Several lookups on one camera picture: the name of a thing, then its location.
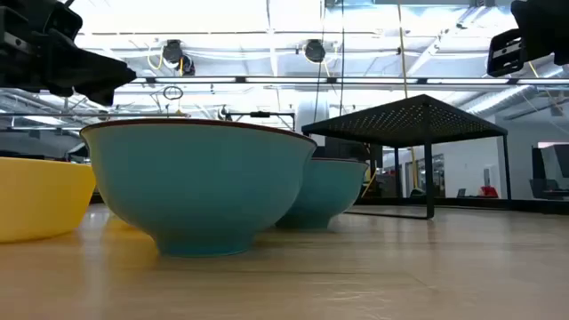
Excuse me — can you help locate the black ceiling cable reel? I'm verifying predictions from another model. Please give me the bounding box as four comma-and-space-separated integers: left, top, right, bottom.
162, 38, 184, 64
303, 38, 327, 64

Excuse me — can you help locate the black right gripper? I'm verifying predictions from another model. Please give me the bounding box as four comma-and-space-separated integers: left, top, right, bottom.
486, 0, 569, 77

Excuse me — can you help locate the yellow plastic mini bowl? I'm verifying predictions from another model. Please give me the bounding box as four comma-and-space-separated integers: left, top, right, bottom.
0, 156, 97, 244

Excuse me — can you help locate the yellow cable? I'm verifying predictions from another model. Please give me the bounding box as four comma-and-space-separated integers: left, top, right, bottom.
397, 0, 421, 190

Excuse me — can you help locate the teal bowl patterned inside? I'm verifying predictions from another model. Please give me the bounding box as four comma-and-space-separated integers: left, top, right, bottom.
275, 157, 369, 230
79, 117, 317, 258

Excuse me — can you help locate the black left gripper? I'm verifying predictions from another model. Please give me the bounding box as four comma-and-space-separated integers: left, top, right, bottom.
0, 0, 137, 107

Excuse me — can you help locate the black perforated metal shelf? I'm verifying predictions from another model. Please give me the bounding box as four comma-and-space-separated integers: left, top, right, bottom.
301, 93, 512, 220

